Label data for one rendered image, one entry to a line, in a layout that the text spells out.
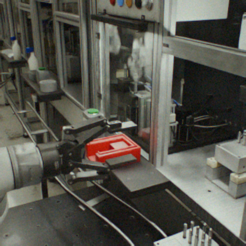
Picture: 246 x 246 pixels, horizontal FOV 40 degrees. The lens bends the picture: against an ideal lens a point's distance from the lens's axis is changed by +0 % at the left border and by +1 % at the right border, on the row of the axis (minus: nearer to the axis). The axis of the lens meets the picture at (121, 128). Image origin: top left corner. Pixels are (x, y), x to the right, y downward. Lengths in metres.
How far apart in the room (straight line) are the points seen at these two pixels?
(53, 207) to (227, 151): 0.70
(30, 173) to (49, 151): 0.06
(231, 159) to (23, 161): 0.59
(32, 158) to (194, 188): 0.54
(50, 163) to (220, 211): 0.49
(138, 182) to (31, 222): 0.45
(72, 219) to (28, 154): 0.63
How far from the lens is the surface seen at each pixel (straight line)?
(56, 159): 0.71
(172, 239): 0.84
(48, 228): 1.28
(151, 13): 1.03
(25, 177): 0.70
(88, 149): 1.18
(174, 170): 1.13
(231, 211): 0.99
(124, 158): 0.82
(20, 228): 1.30
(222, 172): 1.11
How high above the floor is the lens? 1.47
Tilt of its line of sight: 23 degrees down
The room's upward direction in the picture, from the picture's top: straight up
